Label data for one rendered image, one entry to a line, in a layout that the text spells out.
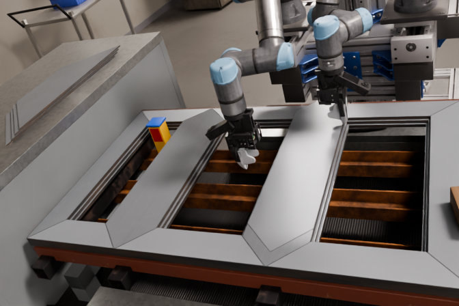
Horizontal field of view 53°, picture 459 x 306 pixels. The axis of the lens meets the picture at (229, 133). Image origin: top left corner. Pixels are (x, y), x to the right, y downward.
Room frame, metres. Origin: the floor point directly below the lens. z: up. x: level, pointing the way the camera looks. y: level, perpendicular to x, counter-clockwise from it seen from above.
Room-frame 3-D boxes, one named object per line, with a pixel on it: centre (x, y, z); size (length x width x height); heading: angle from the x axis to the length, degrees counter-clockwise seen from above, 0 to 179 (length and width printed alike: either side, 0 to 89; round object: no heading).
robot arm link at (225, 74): (1.19, -0.03, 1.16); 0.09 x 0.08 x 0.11; 164
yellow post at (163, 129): (1.59, 0.26, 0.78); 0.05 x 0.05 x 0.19; 61
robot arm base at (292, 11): (1.87, -0.37, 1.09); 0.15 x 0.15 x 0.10
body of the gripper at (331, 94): (1.29, -0.35, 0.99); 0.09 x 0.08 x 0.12; 61
